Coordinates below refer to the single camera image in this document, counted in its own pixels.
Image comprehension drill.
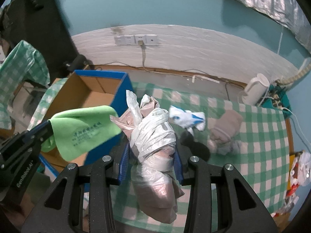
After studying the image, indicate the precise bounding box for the striped braided hose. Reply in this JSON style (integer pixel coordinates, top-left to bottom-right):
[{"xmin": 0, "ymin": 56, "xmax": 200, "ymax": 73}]
[{"xmin": 279, "ymin": 58, "xmax": 311, "ymax": 83}]

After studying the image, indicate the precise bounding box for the grey sock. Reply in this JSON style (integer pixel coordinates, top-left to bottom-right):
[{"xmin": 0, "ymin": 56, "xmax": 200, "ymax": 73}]
[{"xmin": 217, "ymin": 141, "xmax": 241, "ymax": 155}]

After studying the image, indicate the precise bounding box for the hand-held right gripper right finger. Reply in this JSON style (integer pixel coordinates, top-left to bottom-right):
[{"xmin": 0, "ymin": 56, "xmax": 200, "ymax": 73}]
[{"xmin": 174, "ymin": 143, "xmax": 279, "ymax": 233}]

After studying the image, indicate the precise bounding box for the silver foil curtain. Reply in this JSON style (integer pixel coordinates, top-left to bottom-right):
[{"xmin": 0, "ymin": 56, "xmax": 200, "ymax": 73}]
[{"xmin": 211, "ymin": 0, "xmax": 311, "ymax": 54}]

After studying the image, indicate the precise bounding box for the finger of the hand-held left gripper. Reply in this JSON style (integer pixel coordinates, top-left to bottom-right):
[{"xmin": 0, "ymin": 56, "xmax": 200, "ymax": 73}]
[
  {"xmin": 33, "ymin": 134, "xmax": 57, "ymax": 151},
  {"xmin": 23, "ymin": 120, "xmax": 54, "ymax": 139}
]

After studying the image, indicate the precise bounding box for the white red plastic bag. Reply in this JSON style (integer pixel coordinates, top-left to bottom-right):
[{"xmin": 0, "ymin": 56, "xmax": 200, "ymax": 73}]
[{"xmin": 270, "ymin": 150, "xmax": 311, "ymax": 220}]

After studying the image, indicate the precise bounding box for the black cylindrical device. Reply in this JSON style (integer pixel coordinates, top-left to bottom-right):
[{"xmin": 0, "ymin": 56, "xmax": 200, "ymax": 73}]
[{"xmin": 64, "ymin": 55, "xmax": 89, "ymax": 75}]

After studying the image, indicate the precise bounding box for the green checked plastic sheet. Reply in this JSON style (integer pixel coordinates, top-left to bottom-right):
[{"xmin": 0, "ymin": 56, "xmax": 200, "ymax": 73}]
[{"xmin": 0, "ymin": 40, "xmax": 50, "ymax": 129}]

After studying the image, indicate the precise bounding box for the cardboard box with blue rim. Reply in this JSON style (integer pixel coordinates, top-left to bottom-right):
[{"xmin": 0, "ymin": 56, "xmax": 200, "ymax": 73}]
[{"xmin": 39, "ymin": 70, "xmax": 134, "ymax": 177}]

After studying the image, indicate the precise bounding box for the bright green cloth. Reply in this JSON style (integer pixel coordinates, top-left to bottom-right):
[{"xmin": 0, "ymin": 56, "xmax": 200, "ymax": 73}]
[{"xmin": 40, "ymin": 105, "xmax": 122, "ymax": 162}]

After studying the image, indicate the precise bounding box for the white and blue cloth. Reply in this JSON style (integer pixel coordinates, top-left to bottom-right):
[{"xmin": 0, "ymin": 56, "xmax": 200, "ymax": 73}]
[{"xmin": 168, "ymin": 105, "xmax": 206, "ymax": 136}]

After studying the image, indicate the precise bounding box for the white pull cord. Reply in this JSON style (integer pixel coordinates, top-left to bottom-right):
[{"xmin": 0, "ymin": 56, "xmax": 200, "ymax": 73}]
[{"xmin": 276, "ymin": 26, "xmax": 285, "ymax": 54}]

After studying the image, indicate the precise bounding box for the black sock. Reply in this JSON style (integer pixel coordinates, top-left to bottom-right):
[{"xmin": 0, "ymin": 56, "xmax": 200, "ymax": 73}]
[{"xmin": 180, "ymin": 130, "xmax": 211, "ymax": 162}]

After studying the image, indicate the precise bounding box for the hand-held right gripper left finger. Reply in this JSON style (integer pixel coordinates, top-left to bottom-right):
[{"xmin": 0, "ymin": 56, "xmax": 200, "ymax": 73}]
[{"xmin": 22, "ymin": 142, "xmax": 130, "ymax": 233}]

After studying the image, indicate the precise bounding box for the beige power cable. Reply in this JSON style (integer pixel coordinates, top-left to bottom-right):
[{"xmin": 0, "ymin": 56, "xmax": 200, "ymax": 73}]
[{"xmin": 138, "ymin": 41, "xmax": 147, "ymax": 70}]

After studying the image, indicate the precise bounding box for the white electric kettle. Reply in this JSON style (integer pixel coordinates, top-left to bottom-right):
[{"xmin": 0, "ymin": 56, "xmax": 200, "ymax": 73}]
[{"xmin": 242, "ymin": 73, "xmax": 270, "ymax": 106}]

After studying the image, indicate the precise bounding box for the beige rolled cloth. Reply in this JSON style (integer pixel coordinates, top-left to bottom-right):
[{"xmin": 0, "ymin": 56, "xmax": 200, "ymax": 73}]
[{"xmin": 206, "ymin": 109, "xmax": 243, "ymax": 154}]

